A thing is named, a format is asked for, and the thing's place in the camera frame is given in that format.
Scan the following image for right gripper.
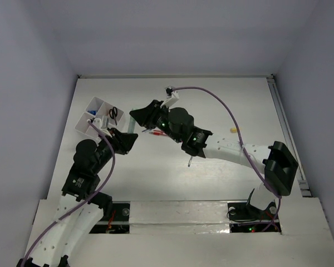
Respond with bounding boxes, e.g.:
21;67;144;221
129;101;183;145

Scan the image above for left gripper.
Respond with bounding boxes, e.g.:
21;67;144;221
92;126;136;171

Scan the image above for green highlighter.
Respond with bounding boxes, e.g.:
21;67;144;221
127;108;136;134

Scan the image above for black handled scissors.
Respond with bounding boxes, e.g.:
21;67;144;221
109;106;118;125

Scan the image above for blue correction fluid bottle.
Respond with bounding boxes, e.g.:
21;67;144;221
88;111;97;116

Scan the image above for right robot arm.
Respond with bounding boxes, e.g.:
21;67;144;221
130;100;298;218

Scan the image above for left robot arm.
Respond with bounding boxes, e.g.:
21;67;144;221
17;128;138;266

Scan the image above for red gel pen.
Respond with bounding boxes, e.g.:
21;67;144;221
149;131;169;137

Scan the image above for white compartment organizer box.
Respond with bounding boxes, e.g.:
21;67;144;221
75;97;126;140

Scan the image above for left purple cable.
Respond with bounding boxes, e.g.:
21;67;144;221
22;120;117;267

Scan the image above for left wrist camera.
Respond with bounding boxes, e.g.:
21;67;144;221
87;115;110;135

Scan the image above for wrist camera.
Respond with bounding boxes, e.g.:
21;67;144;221
161;86;179;108
87;115;110;135

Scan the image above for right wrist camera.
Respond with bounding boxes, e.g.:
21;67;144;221
161;86;179;108

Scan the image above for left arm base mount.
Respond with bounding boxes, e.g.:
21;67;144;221
90;200;130;234

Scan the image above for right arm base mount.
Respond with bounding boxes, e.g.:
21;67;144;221
226;189;281;233

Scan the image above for aluminium side rail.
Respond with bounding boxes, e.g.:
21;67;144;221
266;75;313;198

